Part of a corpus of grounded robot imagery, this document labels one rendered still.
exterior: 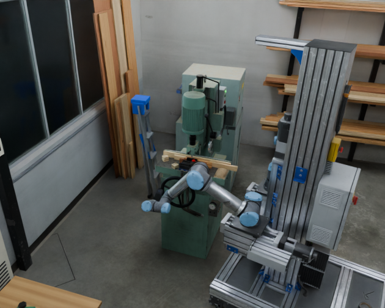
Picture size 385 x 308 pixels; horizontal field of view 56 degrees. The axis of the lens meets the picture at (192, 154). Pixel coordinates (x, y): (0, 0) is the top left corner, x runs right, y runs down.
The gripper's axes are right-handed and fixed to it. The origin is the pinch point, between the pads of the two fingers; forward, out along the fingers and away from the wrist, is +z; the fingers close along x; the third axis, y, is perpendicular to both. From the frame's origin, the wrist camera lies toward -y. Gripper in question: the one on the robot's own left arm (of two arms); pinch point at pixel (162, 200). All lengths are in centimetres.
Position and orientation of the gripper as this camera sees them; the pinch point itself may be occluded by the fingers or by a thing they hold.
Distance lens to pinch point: 288.0
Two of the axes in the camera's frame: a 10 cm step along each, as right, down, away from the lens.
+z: 2.6, 0.5, 9.7
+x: 9.5, 1.8, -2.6
